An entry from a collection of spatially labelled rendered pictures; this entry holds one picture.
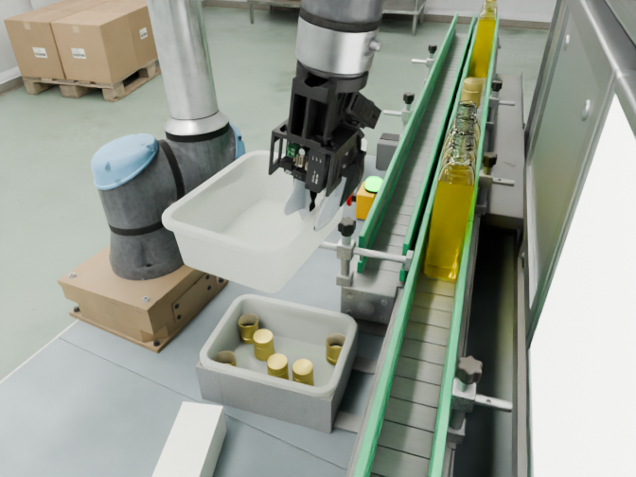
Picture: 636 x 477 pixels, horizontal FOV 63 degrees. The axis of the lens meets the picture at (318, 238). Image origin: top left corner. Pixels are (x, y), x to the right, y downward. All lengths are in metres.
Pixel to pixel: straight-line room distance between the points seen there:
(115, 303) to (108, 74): 3.50
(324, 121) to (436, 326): 0.43
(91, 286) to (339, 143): 0.63
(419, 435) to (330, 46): 0.47
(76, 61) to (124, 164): 3.61
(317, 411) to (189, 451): 0.19
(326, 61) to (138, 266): 0.61
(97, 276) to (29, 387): 0.21
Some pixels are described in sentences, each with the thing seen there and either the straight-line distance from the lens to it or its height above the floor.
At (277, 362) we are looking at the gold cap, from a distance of 0.86.
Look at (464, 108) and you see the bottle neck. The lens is 0.92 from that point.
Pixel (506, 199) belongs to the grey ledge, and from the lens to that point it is 1.20.
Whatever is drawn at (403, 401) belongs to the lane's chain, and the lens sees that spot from 0.74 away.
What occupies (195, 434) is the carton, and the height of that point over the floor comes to 0.81.
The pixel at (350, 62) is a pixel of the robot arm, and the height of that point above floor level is 1.32.
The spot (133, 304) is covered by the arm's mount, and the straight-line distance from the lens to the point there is 0.95.
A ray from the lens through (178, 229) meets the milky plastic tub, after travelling 0.63.
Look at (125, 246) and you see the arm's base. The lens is 0.99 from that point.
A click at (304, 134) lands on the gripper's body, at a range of 0.51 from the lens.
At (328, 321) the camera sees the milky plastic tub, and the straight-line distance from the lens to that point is 0.91.
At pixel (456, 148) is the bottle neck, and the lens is 0.82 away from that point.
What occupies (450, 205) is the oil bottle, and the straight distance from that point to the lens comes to 0.85.
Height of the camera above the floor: 1.46
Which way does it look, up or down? 35 degrees down
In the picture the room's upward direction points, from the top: straight up
